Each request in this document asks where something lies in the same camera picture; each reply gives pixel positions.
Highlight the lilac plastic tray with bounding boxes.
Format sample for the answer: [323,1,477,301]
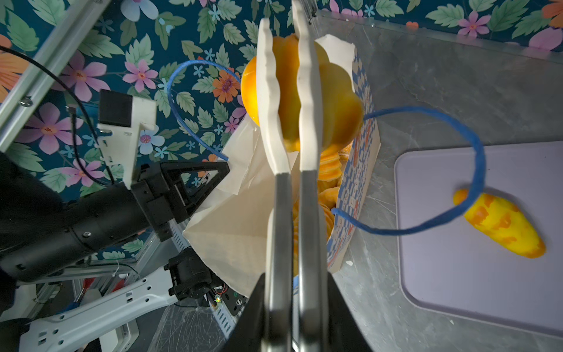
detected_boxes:
[398,142,562,337]

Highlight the metal tongs with white tips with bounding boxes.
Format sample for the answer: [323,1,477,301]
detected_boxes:
[256,1,328,351]

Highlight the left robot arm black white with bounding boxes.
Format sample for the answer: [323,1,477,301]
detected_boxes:
[1,156,230,351]

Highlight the golden braided bread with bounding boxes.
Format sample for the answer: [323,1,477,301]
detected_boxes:
[293,186,340,253]

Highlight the long striped bread loaf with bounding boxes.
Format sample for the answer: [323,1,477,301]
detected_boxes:
[318,142,353,183]

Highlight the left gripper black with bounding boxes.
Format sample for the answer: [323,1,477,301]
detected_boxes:
[65,161,230,260]

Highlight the blue checkered paper bag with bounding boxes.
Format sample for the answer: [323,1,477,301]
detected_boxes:
[183,35,381,296]

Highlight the yellow small bread roll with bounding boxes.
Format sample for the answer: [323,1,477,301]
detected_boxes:
[464,193,546,259]

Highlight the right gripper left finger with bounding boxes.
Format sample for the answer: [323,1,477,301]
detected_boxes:
[221,274,265,352]

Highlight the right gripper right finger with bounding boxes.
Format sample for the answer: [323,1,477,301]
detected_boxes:
[327,273,372,352]

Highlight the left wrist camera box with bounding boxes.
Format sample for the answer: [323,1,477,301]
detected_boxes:
[98,89,157,189]

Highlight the striped fake bread roll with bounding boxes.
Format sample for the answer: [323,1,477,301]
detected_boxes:
[240,34,365,154]

